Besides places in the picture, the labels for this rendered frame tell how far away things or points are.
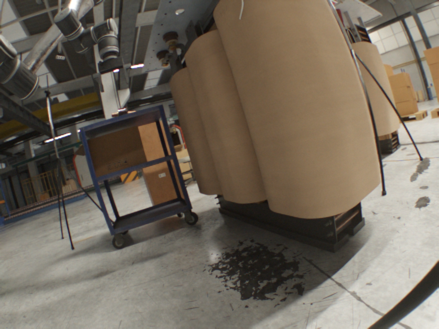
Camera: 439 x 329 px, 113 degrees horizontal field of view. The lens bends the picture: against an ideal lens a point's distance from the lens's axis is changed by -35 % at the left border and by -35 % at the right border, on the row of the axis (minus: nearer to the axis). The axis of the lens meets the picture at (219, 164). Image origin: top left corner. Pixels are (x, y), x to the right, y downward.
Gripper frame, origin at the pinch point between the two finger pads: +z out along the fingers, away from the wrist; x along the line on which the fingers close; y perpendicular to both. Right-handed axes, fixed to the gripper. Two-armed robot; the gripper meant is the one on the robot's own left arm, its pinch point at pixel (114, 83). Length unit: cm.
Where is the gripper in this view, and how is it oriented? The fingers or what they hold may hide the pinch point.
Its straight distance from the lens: 115.2
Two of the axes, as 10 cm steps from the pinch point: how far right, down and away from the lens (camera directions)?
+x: 9.2, -2.8, 2.5
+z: 2.7, 9.6, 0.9
